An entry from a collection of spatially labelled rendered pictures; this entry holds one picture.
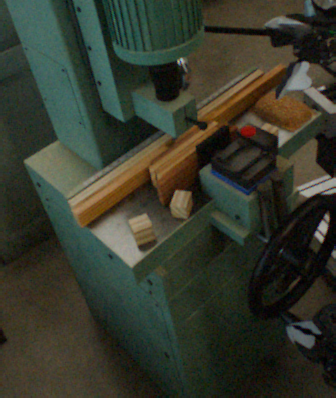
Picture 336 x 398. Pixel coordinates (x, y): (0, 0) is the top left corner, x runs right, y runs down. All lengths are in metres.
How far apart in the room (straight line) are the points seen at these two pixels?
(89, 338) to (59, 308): 0.19
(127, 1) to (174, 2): 0.08
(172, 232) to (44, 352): 1.10
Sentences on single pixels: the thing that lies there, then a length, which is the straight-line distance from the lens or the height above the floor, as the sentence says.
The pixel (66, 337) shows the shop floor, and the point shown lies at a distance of 2.02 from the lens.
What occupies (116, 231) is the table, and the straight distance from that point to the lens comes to 1.04.
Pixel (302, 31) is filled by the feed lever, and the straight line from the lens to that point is 0.93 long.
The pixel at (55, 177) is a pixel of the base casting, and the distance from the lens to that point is 1.36.
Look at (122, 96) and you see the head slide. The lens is 1.11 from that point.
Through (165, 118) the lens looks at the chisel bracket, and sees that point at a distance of 1.05.
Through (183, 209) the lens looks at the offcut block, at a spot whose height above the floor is 0.93.
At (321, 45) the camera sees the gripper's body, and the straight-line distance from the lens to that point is 1.03.
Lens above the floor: 1.68
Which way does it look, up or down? 43 degrees down
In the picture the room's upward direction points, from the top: 11 degrees counter-clockwise
